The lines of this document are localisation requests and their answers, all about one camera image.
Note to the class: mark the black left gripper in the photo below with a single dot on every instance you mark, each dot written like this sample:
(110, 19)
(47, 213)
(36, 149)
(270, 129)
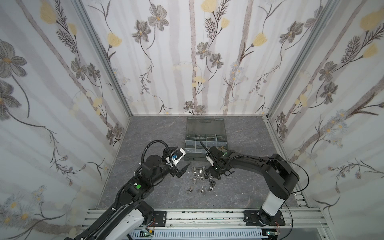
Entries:
(174, 171)

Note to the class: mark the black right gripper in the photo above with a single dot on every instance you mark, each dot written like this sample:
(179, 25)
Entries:
(212, 166)

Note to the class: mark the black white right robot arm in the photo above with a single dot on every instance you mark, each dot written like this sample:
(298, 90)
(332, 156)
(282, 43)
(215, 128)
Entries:
(280, 177)

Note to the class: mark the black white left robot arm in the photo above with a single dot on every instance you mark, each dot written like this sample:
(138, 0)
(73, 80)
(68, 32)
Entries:
(129, 210)

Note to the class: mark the black nut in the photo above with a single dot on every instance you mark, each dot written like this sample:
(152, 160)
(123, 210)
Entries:
(212, 182)

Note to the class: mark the green plastic organizer box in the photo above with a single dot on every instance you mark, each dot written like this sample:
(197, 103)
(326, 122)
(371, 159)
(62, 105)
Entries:
(210, 131)

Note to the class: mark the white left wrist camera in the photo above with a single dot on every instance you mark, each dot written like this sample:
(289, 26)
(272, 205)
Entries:
(177, 155)

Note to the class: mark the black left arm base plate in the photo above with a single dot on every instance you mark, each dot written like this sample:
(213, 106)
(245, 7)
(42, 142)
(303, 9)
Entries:
(159, 219)

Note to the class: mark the white slotted cable duct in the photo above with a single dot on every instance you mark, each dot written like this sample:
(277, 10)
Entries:
(202, 234)

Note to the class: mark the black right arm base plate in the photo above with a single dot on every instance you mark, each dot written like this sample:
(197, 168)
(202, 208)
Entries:
(253, 217)

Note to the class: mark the aluminium front rail frame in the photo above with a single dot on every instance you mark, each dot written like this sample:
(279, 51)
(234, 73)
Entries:
(302, 223)

